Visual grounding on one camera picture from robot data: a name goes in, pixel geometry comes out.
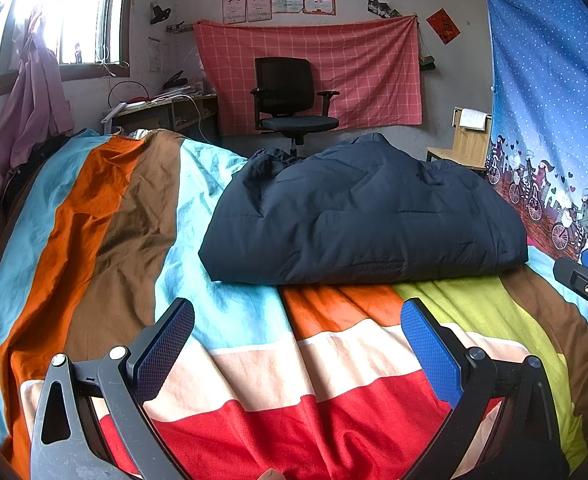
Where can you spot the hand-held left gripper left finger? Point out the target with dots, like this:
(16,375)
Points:
(164,345)

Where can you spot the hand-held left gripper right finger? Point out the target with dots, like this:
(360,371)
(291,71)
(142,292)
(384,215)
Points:
(431,355)

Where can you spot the navy padded jacket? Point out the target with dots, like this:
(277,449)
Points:
(363,220)

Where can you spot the person's left hand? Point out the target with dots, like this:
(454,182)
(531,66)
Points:
(273,475)

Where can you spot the colourful striped bed sheet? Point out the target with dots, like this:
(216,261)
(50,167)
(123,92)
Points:
(124,240)

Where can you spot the wooden chair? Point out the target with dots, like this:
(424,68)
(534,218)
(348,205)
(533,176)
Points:
(468,147)

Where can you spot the blue printed curtain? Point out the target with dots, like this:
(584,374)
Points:
(538,85)

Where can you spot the white paper sheet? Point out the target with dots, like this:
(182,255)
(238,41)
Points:
(472,120)

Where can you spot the wooden desk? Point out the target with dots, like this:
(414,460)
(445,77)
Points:
(164,110)

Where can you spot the green hanging pouch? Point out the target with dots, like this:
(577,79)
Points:
(426,62)

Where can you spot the pink window curtain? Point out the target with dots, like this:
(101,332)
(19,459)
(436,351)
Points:
(34,110)

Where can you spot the black office chair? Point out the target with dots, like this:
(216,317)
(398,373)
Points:
(284,85)

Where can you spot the window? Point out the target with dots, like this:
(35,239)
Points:
(84,10)

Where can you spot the red paper wall decoration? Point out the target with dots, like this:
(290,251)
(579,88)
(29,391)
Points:
(442,26)

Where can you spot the white wall calendar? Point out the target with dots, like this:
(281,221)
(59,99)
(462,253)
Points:
(159,55)

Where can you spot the pink checked wall cloth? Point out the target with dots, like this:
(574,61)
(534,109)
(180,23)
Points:
(368,70)

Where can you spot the metal wall rack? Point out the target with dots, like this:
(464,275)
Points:
(181,27)

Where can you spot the black wall clip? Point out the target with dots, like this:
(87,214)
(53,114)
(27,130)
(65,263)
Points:
(160,14)

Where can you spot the wall photos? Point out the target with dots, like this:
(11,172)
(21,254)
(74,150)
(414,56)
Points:
(383,8)

